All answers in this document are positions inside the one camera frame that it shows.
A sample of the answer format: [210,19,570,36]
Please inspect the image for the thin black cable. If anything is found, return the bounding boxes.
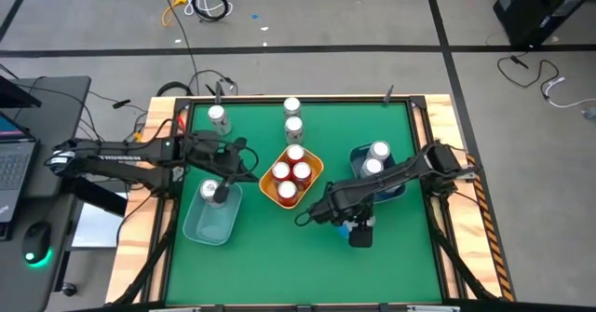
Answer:
[188,68,239,97]

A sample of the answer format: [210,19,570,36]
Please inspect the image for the black coiled cable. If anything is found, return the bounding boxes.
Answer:
[190,0,233,23]

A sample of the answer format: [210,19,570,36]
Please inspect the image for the red soda can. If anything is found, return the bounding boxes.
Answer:
[271,160,292,185]
[285,143,306,167]

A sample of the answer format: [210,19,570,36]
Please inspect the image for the thick black cable loop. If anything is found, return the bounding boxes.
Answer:
[156,81,195,98]

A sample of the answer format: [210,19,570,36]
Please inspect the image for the green table mat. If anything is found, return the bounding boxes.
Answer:
[165,101,443,305]

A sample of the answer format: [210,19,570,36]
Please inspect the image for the dark grey side desk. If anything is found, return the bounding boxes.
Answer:
[0,75,93,312]

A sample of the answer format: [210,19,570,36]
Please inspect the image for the white cable with plug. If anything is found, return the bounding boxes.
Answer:
[543,76,596,110]

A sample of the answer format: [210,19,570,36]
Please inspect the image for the long black floor cable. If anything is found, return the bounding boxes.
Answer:
[156,0,201,97]

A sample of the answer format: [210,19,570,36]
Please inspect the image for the grey laptop computer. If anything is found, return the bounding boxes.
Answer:
[0,110,39,241]

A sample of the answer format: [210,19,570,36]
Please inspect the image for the light teal plastic bin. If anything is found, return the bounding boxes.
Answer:
[182,176,244,247]

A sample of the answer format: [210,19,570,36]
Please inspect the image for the black equipment case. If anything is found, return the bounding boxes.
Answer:
[483,0,596,48]

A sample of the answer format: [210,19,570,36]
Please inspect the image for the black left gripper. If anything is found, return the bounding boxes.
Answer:
[183,129,259,184]

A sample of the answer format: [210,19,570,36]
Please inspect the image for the red soda cans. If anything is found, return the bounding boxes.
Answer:
[291,161,314,191]

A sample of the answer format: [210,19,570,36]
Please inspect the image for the black aluminium table frame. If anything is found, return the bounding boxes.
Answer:
[111,95,513,312]

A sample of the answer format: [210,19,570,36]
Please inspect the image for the black monitor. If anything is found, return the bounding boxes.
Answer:
[0,75,43,110]

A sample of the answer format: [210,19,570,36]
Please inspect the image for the blue grey plastic bin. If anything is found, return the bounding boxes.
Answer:
[347,142,407,205]

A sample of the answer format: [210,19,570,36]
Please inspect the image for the yellow extension cable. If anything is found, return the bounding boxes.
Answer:
[161,0,188,28]

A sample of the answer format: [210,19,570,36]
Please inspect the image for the silver Diet Coke can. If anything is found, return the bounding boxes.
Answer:
[282,97,303,119]
[207,104,233,137]
[284,115,305,146]
[198,178,229,210]

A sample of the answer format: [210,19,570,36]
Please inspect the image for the black cable with plug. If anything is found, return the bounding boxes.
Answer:
[496,54,560,100]

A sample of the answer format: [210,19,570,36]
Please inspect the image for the yellow plastic bin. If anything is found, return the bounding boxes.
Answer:
[258,143,325,210]

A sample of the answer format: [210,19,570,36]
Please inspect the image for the yellow black hazard tape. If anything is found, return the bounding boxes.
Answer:
[474,181,516,303]

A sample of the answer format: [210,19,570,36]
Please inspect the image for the black computer mouse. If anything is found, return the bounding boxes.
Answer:
[21,221,53,267]

